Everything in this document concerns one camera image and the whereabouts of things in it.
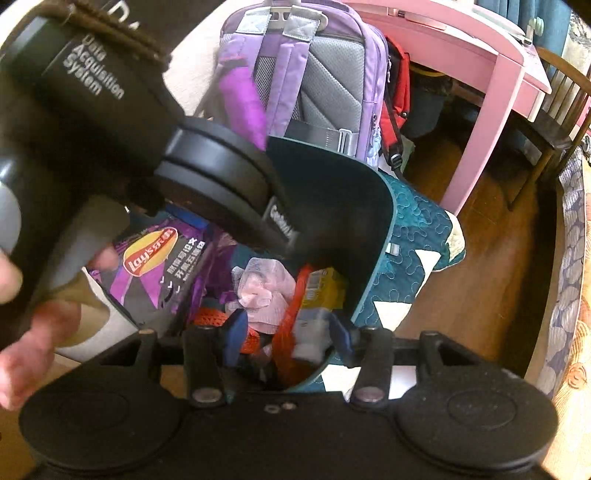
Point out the pink tissue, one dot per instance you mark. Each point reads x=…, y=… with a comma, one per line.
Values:
x=263, y=290

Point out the pink desk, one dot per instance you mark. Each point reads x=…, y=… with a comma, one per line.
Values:
x=461, y=50

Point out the person's left hand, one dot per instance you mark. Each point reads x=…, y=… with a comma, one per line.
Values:
x=32, y=350

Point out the dark wooden chair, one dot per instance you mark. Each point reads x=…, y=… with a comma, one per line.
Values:
x=554, y=134

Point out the purple grey backpack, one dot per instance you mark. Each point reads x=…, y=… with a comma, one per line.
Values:
x=323, y=83

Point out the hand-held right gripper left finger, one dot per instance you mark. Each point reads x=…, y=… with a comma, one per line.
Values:
x=236, y=334

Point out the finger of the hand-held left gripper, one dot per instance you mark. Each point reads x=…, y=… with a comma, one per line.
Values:
x=309, y=240

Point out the small purple wrapper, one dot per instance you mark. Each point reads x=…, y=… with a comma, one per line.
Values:
x=221, y=263

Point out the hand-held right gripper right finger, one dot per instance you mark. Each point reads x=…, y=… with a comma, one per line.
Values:
x=340, y=339

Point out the blue curtain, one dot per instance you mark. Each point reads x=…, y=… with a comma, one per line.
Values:
x=549, y=18

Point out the yellow white packet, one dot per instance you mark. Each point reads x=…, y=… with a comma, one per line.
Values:
x=323, y=286

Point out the dark teal trash bin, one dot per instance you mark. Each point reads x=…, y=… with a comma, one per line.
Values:
x=351, y=194

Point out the red net bag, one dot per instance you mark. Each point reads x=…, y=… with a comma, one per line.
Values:
x=288, y=323

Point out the purple black chips bag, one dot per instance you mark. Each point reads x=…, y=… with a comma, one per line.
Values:
x=157, y=277

